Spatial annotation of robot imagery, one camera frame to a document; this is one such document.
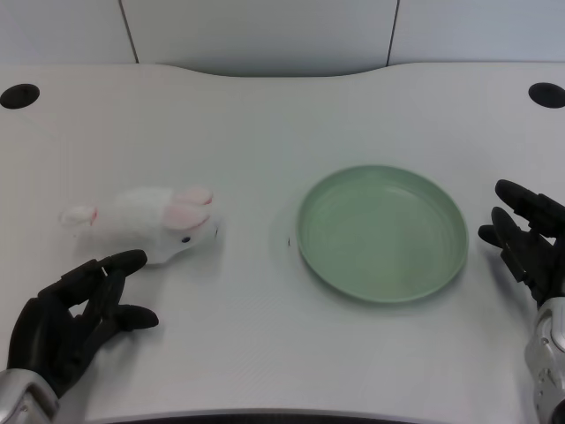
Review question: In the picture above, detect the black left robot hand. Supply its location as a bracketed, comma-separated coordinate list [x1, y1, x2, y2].
[6, 249, 160, 398]

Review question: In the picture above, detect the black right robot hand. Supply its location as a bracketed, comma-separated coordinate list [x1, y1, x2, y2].
[478, 178, 565, 310]

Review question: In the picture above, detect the white plush rabbit doll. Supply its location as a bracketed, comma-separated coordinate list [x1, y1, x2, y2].
[59, 185, 221, 266]

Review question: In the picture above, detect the green round plate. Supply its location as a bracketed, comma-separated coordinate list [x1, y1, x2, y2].
[296, 164, 470, 305]

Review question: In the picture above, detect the black table cable grommet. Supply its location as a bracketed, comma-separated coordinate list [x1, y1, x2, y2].
[0, 83, 41, 110]
[527, 81, 565, 109]

